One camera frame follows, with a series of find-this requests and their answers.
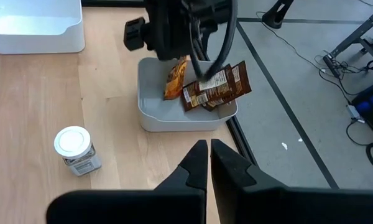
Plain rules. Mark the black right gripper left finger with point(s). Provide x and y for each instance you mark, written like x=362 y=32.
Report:
x=143 y=208

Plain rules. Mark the black power strip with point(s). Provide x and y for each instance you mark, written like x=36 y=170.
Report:
x=331 y=65

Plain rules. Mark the black tripod base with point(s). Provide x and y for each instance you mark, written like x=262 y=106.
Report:
x=275 y=17

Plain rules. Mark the large white floor scrap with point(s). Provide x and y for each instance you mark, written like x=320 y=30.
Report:
x=284 y=146

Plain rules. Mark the grey metal stand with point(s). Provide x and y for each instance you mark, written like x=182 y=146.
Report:
x=354 y=36

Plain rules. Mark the white-lidded glass spice jar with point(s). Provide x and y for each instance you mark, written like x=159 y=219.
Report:
x=71 y=141

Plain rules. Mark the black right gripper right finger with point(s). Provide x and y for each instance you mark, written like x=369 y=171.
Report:
x=298 y=208

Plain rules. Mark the white plastic storage bin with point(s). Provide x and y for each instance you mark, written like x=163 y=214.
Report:
x=174 y=119
x=34 y=40

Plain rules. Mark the grey power adapter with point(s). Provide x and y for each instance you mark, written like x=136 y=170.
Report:
x=352 y=112

